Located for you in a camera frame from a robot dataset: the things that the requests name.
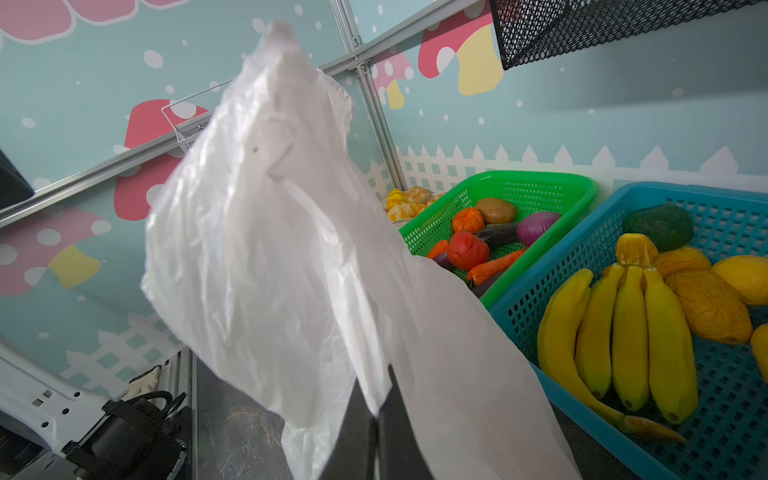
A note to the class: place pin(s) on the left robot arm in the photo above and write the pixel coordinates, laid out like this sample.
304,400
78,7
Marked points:
90,374

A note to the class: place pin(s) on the green plastic basket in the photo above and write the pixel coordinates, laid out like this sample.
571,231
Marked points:
568,194

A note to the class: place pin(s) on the banana bunch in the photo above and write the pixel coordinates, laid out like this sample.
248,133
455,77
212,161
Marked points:
593,340

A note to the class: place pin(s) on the dark purple eggplant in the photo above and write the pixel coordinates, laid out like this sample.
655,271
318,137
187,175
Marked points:
497,236

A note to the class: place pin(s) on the bread loaf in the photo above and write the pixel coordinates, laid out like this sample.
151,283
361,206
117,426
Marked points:
394,197

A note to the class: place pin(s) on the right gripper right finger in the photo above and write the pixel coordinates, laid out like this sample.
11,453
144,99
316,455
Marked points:
400,457

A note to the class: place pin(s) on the red bell pepper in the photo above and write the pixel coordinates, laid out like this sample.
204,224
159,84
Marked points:
469,220

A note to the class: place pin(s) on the long orange carrot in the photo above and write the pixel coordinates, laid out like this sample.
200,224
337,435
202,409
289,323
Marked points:
438,249

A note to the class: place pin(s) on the teal plastic basket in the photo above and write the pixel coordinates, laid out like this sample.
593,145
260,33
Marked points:
708,349

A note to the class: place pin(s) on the green avocado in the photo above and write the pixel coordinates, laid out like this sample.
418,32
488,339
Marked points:
668,226

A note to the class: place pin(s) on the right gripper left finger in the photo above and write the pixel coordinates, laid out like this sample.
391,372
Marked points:
353,455

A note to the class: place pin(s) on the yellow lemon fruit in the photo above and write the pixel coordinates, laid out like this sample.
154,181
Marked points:
747,274

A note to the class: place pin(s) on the black mesh wall basket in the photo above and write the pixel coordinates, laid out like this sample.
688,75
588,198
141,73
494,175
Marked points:
529,31

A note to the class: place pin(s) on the small orange carrot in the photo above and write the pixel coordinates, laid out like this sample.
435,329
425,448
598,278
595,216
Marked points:
482,273

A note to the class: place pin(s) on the purple onion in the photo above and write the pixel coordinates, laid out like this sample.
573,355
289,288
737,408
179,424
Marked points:
535,225

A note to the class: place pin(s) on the white wire wall basket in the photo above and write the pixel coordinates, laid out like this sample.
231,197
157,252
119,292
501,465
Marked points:
183,115

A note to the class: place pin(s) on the brown potato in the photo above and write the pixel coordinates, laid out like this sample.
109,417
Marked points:
497,211

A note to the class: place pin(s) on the red tomato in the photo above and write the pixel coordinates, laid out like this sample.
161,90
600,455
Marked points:
466,251

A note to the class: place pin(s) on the white plastic grocery bag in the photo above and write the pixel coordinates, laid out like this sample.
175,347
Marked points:
268,255

